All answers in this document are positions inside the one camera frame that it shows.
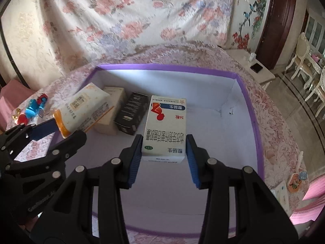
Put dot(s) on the red toy car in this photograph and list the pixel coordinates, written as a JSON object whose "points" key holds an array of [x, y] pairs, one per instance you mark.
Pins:
{"points": [[42, 98]]}

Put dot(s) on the white glass cabinet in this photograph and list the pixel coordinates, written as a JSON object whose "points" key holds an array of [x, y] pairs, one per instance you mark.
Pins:
{"points": [[314, 30]]}

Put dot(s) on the purple cardboard box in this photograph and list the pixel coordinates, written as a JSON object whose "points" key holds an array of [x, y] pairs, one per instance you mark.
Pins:
{"points": [[228, 106]]}

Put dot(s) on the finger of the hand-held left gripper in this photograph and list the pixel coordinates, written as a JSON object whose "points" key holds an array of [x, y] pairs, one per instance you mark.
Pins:
{"points": [[71, 142], [43, 130]]}

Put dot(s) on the blue toy truck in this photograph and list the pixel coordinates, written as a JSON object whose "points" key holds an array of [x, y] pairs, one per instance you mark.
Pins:
{"points": [[32, 108]]}

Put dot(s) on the red apple toy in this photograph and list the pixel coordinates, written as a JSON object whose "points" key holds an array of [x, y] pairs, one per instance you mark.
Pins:
{"points": [[21, 120]]}

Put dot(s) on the small white bottle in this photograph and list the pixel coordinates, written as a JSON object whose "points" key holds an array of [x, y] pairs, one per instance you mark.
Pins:
{"points": [[251, 56]]}

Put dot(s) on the bird flower painting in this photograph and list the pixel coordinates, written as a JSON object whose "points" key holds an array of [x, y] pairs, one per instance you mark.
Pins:
{"points": [[251, 10]]}

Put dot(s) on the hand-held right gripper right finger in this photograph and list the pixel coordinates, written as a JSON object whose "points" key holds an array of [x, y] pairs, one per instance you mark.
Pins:
{"points": [[193, 162]]}

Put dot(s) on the flat white box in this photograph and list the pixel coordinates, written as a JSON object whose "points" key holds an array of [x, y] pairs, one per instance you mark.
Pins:
{"points": [[281, 197]]}

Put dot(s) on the brown wooden frame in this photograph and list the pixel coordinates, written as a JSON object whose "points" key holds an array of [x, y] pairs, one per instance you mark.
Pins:
{"points": [[284, 17]]}

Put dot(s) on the gold ornament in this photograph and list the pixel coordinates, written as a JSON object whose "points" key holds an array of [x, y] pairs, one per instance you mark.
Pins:
{"points": [[16, 112]]}

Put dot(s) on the white marble side table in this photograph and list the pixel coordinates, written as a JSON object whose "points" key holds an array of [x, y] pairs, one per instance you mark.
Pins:
{"points": [[241, 61]]}

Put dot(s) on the tall cream carton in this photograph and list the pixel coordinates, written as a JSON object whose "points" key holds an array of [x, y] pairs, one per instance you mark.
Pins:
{"points": [[114, 96]]}

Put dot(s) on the white dining table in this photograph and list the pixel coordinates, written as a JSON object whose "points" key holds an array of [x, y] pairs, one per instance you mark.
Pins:
{"points": [[316, 64]]}

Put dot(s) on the black carton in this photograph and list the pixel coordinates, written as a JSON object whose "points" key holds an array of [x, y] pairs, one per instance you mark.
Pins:
{"points": [[132, 111]]}

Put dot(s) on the white orange tissue pack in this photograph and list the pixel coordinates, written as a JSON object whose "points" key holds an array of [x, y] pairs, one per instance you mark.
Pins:
{"points": [[83, 106]]}

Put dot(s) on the orange hexagonal box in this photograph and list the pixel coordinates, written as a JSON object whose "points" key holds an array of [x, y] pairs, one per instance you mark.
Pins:
{"points": [[295, 183]]}

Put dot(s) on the black curved bar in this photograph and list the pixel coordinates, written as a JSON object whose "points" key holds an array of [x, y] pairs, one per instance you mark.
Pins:
{"points": [[15, 66]]}

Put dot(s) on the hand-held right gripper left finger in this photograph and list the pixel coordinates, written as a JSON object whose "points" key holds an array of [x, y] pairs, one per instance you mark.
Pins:
{"points": [[134, 157]]}

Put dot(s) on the white dining chair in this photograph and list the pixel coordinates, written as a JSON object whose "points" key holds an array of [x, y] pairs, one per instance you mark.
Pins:
{"points": [[301, 53], [320, 86]]}

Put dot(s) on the white medicine box red print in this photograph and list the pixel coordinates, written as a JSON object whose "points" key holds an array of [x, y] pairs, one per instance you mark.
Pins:
{"points": [[165, 127]]}

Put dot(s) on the floral bed sheet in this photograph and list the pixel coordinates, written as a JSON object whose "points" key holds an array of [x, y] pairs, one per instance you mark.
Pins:
{"points": [[127, 17]]}

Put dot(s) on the pink quilted cloth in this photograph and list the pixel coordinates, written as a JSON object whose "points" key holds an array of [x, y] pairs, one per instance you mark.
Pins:
{"points": [[312, 200]]}

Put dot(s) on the pink covered chair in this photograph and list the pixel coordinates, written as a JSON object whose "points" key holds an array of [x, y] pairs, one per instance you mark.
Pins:
{"points": [[15, 91]]}

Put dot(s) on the black phone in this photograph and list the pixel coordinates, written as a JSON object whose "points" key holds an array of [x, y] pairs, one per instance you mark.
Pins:
{"points": [[256, 67]]}

